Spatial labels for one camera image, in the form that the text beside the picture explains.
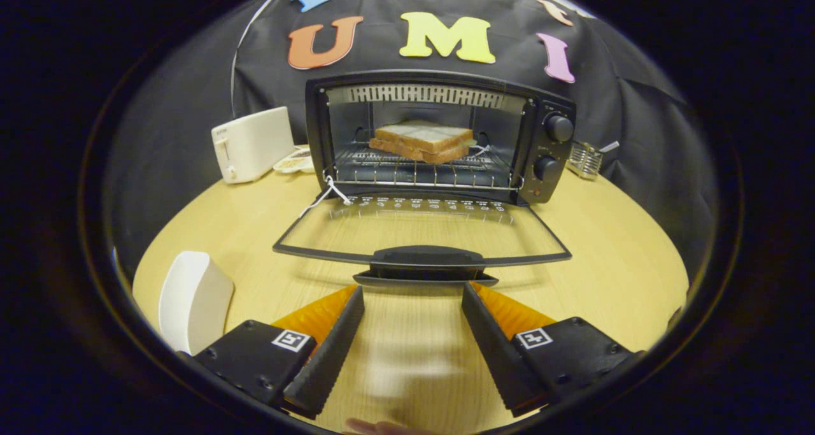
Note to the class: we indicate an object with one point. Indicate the white divided bean tray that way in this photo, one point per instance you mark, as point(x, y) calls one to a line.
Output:
point(294, 162)

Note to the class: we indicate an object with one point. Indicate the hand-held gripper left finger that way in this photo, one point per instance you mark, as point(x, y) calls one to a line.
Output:
point(328, 358)

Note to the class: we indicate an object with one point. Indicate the black toaster oven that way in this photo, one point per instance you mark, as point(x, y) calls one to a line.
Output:
point(547, 104)

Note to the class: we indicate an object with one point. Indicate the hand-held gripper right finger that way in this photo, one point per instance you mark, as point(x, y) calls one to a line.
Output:
point(496, 358)

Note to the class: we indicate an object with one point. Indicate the white pop-up toaster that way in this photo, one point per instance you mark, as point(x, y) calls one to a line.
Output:
point(251, 145)

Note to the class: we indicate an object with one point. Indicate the white rectangular plate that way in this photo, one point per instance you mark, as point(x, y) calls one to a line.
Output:
point(194, 301)

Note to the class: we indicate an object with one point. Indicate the toast sandwich with lettuce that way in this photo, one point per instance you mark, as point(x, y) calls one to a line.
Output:
point(423, 139)

